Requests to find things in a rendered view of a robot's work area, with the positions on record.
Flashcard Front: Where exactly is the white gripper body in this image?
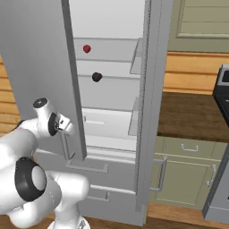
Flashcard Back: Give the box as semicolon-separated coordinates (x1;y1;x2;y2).
62;117;75;134

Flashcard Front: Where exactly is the white fridge crisper drawer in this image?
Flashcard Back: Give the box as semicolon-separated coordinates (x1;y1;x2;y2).
81;107;139;140

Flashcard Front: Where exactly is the clear fridge door bin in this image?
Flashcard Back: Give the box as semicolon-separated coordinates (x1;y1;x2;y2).
128;97;140;137
129;38;143;75

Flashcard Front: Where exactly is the wide grey fridge door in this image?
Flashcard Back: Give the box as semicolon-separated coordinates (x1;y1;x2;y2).
0;0;88;161

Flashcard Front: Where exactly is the red strawberry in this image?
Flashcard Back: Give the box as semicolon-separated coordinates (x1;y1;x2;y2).
82;44;92;55

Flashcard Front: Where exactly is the narrow grey fridge door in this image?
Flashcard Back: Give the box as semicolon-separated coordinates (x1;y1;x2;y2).
134;0;175;213

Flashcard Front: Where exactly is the grey fridge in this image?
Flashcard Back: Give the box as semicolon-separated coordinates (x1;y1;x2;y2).
35;0;164;227

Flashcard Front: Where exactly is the dark purple fruit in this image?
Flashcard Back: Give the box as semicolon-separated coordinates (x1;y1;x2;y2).
91;72;104;83

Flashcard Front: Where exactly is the grey freezer drawer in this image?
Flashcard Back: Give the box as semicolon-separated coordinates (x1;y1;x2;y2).
35;148;139;195
78;184;148;227

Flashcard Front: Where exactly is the olive green drawer front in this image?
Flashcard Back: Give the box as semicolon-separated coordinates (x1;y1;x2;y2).
161;136;216;159

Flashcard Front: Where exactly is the black and grey stove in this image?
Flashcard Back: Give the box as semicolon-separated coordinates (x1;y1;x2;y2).
201;64;229;225

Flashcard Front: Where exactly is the short grey fridge door handle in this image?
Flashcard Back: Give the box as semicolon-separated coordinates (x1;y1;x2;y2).
60;131;76;161

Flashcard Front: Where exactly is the grey freezer drawer handle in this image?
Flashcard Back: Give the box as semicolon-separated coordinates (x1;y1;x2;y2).
86;191;111;203
65;160;109;174

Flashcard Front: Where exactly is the silver drawer handle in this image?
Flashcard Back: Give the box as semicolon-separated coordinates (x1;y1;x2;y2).
180;143;200;153

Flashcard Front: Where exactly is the silver cupboard door handle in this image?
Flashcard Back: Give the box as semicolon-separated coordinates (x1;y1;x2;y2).
205;164;217;189

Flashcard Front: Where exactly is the olive green wall cupboard door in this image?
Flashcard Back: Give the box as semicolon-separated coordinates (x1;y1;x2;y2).
167;0;229;54

